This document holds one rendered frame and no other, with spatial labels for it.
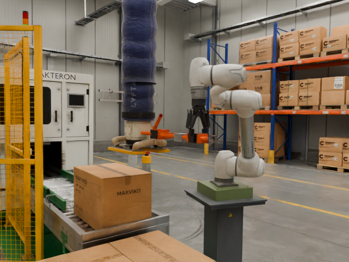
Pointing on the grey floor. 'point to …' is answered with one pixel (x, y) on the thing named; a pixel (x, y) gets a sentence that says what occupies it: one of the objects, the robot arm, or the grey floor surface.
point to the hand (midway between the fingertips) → (198, 136)
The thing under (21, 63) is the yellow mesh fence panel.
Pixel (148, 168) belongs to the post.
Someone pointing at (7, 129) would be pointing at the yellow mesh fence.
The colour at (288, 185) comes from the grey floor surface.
